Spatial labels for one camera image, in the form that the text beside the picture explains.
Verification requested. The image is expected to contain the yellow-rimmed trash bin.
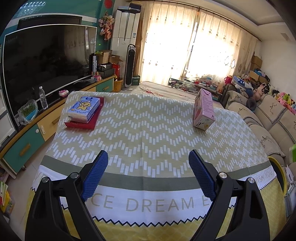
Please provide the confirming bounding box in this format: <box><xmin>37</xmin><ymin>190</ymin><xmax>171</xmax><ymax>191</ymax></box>
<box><xmin>268</xmin><ymin>156</ymin><xmax>287</xmax><ymax>196</ymax></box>

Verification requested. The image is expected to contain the green yellow tv cabinet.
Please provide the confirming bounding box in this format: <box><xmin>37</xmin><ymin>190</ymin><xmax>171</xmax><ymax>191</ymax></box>
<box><xmin>0</xmin><ymin>75</ymin><xmax>117</xmax><ymax>174</ymax></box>

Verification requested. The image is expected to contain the beige sofa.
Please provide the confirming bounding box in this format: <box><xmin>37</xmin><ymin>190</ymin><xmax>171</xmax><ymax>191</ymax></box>
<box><xmin>225</xmin><ymin>90</ymin><xmax>295</xmax><ymax>166</ymax></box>

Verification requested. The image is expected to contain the red flat box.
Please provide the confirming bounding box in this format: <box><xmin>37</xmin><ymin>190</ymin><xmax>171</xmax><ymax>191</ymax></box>
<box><xmin>64</xmin><ymin>96</ymin><xmax>104</xmax><ymax>130</ymax></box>

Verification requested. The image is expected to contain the chevron patterned table runner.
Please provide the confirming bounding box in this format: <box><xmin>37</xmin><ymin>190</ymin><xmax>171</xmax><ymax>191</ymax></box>
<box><xmin>32</xmin><ymin>92</ymin><xmax>282</xmax><ymax>226</ymax></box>

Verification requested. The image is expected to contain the pink carton box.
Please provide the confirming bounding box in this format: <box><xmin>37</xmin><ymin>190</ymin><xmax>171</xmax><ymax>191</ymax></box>
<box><xmin>193</xmin><ymin>88</ymin><xmax>215</xmax><ymax>131</ymax></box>

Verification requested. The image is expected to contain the blue tissue pack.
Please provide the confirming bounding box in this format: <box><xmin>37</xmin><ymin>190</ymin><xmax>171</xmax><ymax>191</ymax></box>
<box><xmin>67</xmin><ymin>96</ymin><xmax>100</xmax><ymax>123</ymax></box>

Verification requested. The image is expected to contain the clear water bottle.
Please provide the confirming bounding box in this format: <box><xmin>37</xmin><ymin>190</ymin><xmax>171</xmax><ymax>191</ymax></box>
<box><xmin>39</xmin><ymin>86</ymin><xmax>48</xmax><ymax>110</ymax></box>

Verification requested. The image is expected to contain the pile of plush toys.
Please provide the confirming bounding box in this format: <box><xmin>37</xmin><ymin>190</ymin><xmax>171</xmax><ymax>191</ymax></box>
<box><xmin>253</xmin><ymin>83</ymin><xmax>295</xmax><ymax>115</ymax></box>

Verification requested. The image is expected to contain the large black television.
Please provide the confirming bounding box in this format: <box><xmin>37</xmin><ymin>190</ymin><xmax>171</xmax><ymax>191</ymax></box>
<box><xmin>2</xmin><ymin>15</ymin><xmax>97</xmax><ymax>115</ymax></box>

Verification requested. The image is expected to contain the white tower fan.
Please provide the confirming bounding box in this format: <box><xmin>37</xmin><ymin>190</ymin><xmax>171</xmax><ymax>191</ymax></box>
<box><xmin>122</xmin><ymin>44</ymin><xmax>136</xmax><ymax>91</ymax></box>

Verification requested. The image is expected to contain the sheer window curtain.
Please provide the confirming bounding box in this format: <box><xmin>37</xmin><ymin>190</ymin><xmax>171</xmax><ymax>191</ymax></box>
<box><xmin>138</xmin><ymin>1</ymin><xmax>258</xmax><ymax>85</ymax></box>

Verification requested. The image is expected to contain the white air conditioner cabinet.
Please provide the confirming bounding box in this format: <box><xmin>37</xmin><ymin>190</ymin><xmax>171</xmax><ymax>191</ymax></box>
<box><xmin>111</xmin><ymin>7</ymin><xmax>140</xmax><ymax>60</ymax></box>

